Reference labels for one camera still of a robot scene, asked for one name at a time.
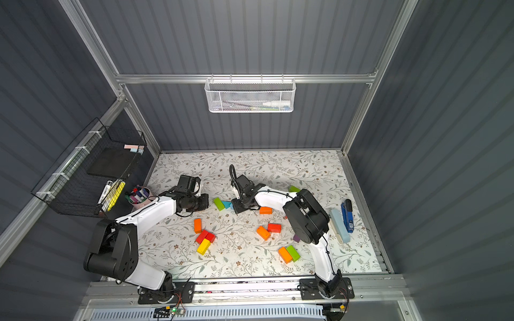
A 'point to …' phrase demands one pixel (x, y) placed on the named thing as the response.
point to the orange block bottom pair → (286, 255)
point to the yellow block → (203, 247)
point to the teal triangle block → (226, 204)
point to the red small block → (211, 237)
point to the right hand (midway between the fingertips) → (238, 206)
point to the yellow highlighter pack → (114, 195)
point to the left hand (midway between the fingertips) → (208, 203)
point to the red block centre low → (274, 227)
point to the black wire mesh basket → (88, 178)
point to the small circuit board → (166, 311)
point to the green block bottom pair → (294, 254)
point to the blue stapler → (347, 215)
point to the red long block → (199, 239)
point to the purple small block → (296, 238)
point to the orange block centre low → (263, 233)
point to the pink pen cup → (138, 196)
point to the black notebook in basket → (112, 162)
